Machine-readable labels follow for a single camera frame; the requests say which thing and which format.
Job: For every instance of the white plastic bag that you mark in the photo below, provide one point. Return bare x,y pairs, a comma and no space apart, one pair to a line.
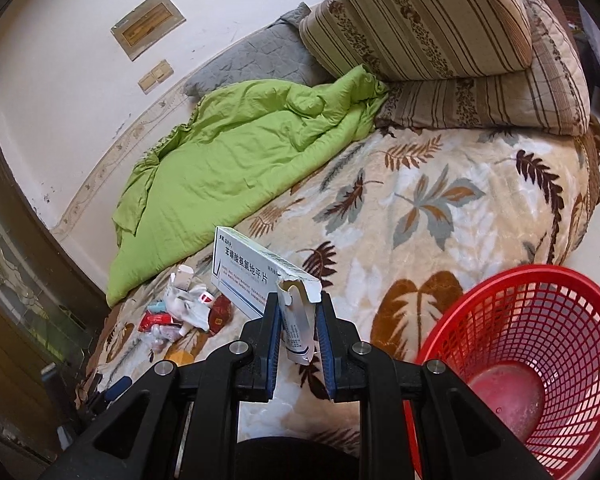
188,300

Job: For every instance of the red plastic mesh basket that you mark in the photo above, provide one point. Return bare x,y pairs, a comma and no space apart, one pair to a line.
528,342

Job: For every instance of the dark wooden door frame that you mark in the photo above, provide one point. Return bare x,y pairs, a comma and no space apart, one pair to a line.
50,313

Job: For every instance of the beige wall switch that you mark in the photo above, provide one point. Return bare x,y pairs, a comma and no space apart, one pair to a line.
161,72

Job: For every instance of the green quilt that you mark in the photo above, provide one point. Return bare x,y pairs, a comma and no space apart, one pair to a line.
243,145

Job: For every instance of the red paper package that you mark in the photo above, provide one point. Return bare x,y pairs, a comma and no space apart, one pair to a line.
149,320

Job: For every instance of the framed wall plaque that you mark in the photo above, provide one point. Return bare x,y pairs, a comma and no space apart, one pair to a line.
145,25

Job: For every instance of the grey quilted pillow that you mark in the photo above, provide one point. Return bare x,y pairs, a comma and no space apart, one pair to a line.
273,52

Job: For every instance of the white blue medicine box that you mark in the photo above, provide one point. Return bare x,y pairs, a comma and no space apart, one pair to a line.
247,274

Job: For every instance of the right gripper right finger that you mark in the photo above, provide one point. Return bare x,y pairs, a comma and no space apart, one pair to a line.
356,371

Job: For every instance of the lower striped pillow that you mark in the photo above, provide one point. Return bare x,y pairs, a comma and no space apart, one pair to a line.
551,95

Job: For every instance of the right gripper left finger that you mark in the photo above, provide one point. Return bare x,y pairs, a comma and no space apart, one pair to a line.
242,371

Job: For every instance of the upper striped pillow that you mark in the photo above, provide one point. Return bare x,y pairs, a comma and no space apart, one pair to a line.
401,40

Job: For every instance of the striped pillow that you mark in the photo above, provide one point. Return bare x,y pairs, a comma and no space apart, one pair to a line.
401,40
551,95

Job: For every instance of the teal tissue packet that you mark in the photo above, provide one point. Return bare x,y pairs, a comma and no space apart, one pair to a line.
156,307

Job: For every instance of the red crumpled wrapper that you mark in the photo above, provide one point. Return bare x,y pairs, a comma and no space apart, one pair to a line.
220,313

